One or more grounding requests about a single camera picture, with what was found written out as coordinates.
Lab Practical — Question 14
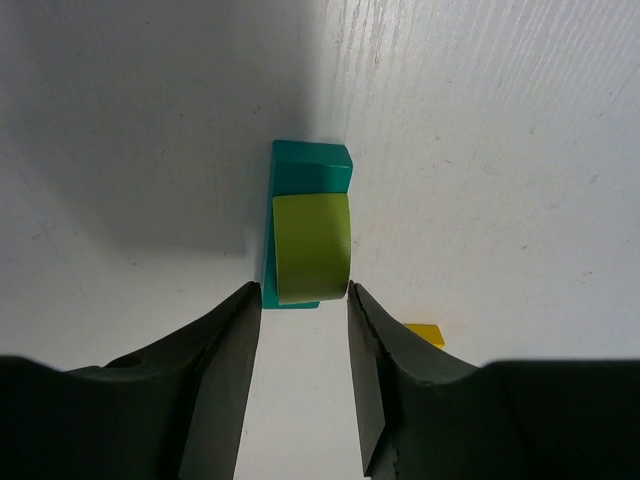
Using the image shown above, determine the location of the long teal wood block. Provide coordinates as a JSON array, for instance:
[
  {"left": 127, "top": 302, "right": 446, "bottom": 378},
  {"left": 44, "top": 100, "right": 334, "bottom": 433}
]
[{"left": 261, "top": 140, "right": 353, "bottom": 310}]

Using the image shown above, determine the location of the yellow wood block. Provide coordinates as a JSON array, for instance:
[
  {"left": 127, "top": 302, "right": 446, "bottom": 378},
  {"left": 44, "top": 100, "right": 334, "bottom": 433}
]
[{"left": 405, "top": 324, "right": 446, "bottom": 349}]

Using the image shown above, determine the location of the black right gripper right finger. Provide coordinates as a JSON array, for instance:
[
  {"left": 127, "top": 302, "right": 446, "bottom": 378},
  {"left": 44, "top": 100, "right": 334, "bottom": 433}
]
[{"left": 347, "top": 283, "right": 639, "bottom": 479}]

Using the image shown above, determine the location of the lime green wood block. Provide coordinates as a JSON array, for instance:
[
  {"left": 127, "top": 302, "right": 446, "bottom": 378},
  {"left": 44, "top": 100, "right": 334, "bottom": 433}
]
[{"left": 273, "top": 193, "right": 351, "bottom": 305}]

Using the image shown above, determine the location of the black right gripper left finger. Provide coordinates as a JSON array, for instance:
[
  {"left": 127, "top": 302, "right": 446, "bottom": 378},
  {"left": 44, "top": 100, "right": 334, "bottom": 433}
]
[{"left": 1, "top": 282, "right": 261, "bottom": 479}]

